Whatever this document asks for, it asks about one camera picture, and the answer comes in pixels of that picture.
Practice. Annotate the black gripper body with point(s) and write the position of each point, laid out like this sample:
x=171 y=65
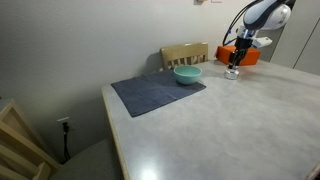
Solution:
x=240 y=46

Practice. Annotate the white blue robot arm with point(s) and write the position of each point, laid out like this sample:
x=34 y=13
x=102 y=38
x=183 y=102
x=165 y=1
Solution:
x=266 y=15

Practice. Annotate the silver candle tin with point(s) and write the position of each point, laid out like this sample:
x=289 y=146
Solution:
x=231 y=76

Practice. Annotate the orange cardboard box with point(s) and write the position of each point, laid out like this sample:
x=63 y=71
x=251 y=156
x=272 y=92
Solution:
x=223 y=55

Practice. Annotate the mint green bowl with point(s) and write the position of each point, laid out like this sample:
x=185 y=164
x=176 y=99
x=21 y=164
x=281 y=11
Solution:
x=187 y=75

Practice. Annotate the white closet door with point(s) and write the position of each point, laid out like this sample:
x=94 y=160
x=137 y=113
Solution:
x=300 y=43

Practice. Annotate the dark blue cloth placemat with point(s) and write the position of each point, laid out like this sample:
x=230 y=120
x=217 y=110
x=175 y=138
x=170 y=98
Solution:
x=150 y=93

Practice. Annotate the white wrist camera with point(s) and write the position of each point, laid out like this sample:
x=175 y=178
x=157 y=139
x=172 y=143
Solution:
x=263 y=42

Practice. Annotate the white light switch plate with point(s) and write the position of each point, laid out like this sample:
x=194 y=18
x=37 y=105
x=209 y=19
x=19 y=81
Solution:
x=216 y=0

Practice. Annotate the beige wall thermostat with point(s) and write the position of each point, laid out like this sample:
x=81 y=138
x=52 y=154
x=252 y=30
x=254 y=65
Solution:
x=200 y=1

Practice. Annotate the white wall outlet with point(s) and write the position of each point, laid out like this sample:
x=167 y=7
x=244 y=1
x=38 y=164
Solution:
x=62 y=119

